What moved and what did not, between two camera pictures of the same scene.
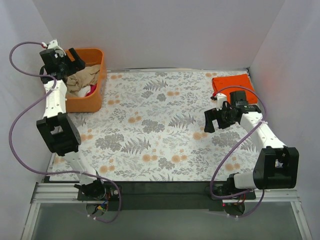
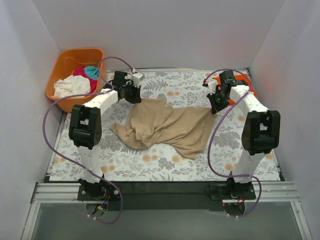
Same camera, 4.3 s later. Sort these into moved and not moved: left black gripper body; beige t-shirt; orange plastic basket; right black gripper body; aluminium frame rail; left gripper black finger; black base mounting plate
Moved: beige t-shirt; right black gripper body; left black gripper body; left gripper black finger
Not moved: aluminium frame rail; black base mounting plate; orange plastic basket
